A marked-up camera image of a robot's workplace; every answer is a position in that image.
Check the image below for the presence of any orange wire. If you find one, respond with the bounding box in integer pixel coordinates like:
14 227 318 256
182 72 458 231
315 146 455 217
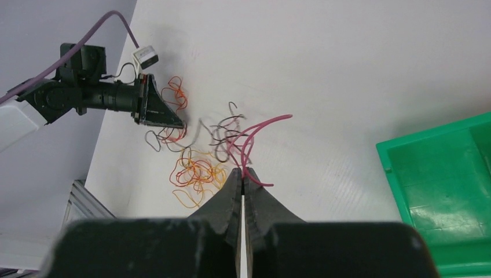
156 76 215 193

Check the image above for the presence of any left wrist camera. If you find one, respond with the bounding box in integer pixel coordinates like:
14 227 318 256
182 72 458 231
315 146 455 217
131 46 159 71

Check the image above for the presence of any aluminium frame rail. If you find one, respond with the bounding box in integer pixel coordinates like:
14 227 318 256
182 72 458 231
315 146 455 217
62 180 116 227

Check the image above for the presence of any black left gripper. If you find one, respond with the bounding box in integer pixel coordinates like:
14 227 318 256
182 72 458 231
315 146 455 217
17 45 184 129

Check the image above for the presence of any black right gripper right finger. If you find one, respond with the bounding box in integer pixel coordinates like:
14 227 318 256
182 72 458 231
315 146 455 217
244 169 439 277

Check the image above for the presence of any brown wire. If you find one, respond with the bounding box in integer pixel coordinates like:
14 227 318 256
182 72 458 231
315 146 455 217
145 101 246 163

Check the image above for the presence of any green plastic bin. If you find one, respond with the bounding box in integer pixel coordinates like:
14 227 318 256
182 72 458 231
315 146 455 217
376 113 490 277

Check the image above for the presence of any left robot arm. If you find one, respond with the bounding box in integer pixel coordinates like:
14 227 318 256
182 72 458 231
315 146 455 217
1 45 185 150

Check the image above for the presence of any pink wire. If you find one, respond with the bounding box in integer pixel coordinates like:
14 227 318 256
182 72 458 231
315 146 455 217
210 114 294 188

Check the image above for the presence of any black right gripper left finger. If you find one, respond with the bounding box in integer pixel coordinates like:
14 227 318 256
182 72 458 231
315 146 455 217
39 168 242 277

